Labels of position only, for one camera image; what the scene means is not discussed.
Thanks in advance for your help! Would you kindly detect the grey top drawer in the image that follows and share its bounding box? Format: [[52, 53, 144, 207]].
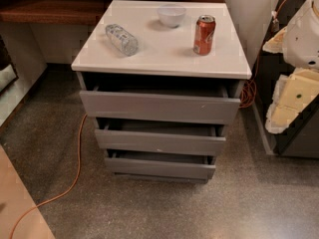
[[80, 91, 239, 124]]

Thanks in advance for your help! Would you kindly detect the brown wooden counter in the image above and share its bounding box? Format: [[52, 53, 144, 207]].
[[0, 0, 225, 26]]

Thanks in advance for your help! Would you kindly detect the white and grey drawer cabinet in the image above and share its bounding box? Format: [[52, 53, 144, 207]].
[[72, 0, 251, 182]]

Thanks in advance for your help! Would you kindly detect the clear plastic water bottle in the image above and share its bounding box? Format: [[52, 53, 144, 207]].
[[106, 24, 139, 56]]

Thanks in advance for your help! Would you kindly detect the grey bottom drawer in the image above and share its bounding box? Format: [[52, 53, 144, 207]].
[[105, 150, 215, 180]]

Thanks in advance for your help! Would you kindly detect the grey middle drawer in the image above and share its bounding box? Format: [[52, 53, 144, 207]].
[[95, 120, 226, 155]]

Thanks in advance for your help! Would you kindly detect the red soda can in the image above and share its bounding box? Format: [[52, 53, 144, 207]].
[[193, 15, 216, 56]]

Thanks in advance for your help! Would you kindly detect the white bowl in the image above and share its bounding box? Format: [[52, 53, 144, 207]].
[[157, 4, 186, 28]]

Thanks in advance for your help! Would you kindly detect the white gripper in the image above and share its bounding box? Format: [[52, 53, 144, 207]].
[[262, 0, 319, 134]]

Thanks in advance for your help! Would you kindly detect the orange extension cable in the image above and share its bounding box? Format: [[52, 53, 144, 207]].
[[9, 0, 319, 239]]

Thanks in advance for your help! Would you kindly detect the grey drawer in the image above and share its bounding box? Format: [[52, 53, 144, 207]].
[[95, 120, 226, 155], [105, 150, 215, 180], [80, 91, 239, 124]]

